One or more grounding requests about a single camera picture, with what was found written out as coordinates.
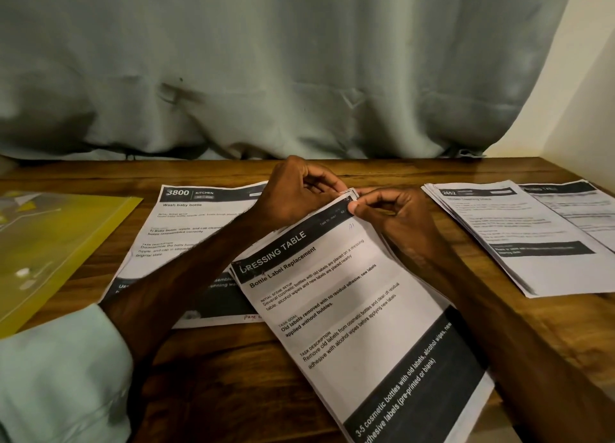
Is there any person's right hand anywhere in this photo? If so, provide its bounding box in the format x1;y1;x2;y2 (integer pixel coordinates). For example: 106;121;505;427
348;187;453;271

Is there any person's left hand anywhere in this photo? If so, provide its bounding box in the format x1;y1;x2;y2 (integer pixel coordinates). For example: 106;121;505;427
248;156;349;232

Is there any wash baby bottle paper stack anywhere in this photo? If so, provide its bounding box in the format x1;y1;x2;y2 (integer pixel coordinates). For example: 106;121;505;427
99;180;272;330

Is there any yellow patterned folder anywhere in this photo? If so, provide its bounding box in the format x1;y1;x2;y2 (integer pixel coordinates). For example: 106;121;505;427
0;190;144;340

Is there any person's right forearm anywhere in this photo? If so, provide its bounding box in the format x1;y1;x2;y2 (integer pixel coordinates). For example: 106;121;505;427
423;255;615;443

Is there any person's left forearm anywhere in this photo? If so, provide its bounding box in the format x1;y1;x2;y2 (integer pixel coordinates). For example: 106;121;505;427
0;217;280;443

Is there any pale green curtain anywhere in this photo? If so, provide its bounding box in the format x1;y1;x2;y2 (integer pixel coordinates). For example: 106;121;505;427
0;0;580;160

